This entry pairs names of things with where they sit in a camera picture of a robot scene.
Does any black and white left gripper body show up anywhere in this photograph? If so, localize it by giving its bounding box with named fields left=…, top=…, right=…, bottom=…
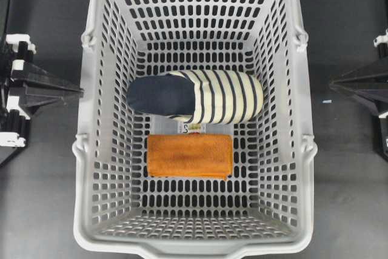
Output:
left=1, top=34, right=36, bottom=165

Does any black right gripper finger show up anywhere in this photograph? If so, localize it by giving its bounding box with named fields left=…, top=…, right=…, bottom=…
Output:
left=330, top=84, right=386, bottom=116
left=330, top=61, right=387, bottom=88

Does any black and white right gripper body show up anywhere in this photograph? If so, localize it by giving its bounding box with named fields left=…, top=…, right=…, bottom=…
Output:
left=373, top=30, right=387, bottom=153

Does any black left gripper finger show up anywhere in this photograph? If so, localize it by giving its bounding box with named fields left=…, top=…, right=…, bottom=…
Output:
left=10, top=59, right=83, bottom=93
left=10, top=90, right=84, bottom=118

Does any white label on basket floor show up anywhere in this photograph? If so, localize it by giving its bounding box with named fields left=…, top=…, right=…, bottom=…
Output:
left=178, top=122, right=206, bottom=134

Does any grey plastic shopping basket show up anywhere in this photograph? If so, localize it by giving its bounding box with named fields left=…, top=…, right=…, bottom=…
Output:
left=72, top=0, right=318, bottom=258

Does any folded orange cloth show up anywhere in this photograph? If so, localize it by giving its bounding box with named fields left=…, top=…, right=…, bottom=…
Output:
left=147, top=133, right=233, bottom=180

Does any navy and cream striped slipper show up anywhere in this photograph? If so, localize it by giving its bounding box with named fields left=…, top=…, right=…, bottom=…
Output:
left=126, top=70, right=264, bottom=124

